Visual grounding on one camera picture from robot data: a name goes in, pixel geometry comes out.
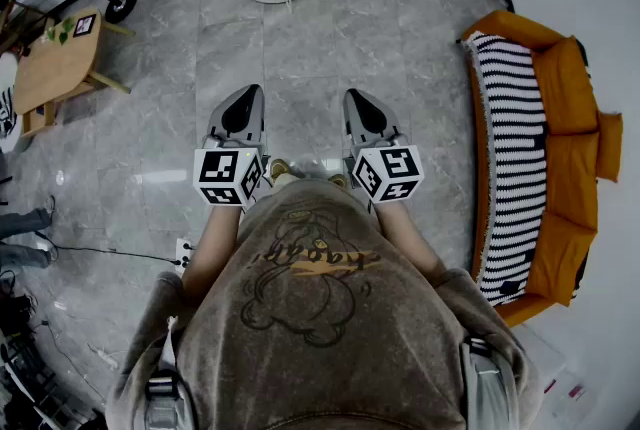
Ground person's left forearm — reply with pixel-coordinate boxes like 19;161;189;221
180;203;247;292

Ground white paper sheets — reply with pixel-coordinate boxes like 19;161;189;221
514;322;596;424

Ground grey right backpack strap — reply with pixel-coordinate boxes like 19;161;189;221
459;337;521;430

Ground pile of black equipment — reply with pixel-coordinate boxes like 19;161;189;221
0;267;101;430

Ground white power strip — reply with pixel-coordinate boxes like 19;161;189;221
174;237;195;275

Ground small black-framed picture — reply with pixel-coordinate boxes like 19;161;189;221
72;13;97;39

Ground black and white striped blanket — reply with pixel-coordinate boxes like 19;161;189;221
462;31;549;308

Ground person's left shoe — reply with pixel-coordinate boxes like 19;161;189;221
269;158;294;184

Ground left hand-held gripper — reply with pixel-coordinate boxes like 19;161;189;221
192;84;274;212

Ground dark wooden rack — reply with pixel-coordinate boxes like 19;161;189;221
0;0;54;54

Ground grey left backpack strap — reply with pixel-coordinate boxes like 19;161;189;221
143;317;196;430

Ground black and white patterned cushion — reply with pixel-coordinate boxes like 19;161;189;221
0;52;24;154

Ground person's white trousers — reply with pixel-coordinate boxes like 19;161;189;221
274;170;306;192

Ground green plant leaves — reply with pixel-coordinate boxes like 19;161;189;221
45;16;76;45

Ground brown graphic shirt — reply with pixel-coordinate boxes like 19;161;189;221
105;180;544;430

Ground light wooden side table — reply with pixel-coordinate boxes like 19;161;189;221
12;6;136;139

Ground person's right forearm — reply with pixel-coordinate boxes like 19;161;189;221
373;202;449;289

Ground black floor cable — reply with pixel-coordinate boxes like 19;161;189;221
34;230;182;265

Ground grey backpack strap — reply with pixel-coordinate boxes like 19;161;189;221
459;337;521;430
143;317;196;430

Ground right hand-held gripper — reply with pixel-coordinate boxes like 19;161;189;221
342;88;426;207

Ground orange sofa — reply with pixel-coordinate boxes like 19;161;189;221
460;9;625;329

